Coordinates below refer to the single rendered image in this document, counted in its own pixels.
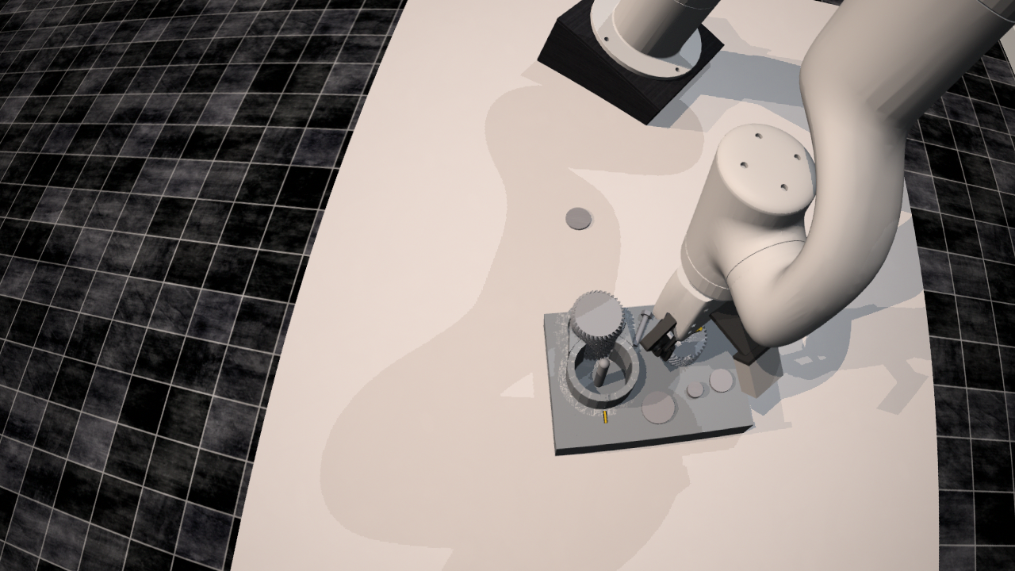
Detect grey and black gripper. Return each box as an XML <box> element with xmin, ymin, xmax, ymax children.
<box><xmin>639</xmin><ymin>265</ymin><xmax>727</xmax><ymax>362</ymax></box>

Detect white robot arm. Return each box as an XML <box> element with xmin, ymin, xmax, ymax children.
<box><xmin>590</xmin><ymin>0</ymin><xmax>1015</xmax><ymax>399</ymax></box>

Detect grey toothed gear with yellow arrow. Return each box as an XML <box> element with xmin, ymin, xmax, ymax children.
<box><xmin>666</xmin><ymin>325</ymin><xmax>707</xmax><ymax>367</ymax></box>

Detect grey metal bolt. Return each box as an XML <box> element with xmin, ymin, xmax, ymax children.
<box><xmin>633</xmin><ymin>310</ymin><xmax>653</xmax><ymax>347</ymax></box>

